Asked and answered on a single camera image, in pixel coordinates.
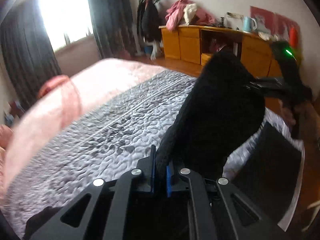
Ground pink clothes pile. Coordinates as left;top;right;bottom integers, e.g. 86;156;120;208
165;0;216;31

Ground dark curtain right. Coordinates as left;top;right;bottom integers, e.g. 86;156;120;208
88;0;137;59

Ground dark curtain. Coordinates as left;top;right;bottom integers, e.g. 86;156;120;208
1;0;62;110
88;0;137;59

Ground orange bottle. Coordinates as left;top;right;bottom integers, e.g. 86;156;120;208
289;27;298;49

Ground red wall poster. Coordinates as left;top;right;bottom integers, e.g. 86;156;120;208
250;6;300;41

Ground grey quilted bedspread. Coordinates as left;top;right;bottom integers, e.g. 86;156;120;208
2;69;306;238

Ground pink blanket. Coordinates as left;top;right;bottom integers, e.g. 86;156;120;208
1;59;165;198

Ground light blue kettle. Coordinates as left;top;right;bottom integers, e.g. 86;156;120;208
242;16;257;33

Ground black pants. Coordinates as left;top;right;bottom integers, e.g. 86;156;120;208
156;51;265;179

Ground wooden cabinet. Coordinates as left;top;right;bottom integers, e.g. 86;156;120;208
159;25;281;77

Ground hanging dark clothes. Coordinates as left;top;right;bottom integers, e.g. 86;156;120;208
137;0;162;60

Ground dark curtain left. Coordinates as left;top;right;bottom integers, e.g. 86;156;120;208
1;0;62;110

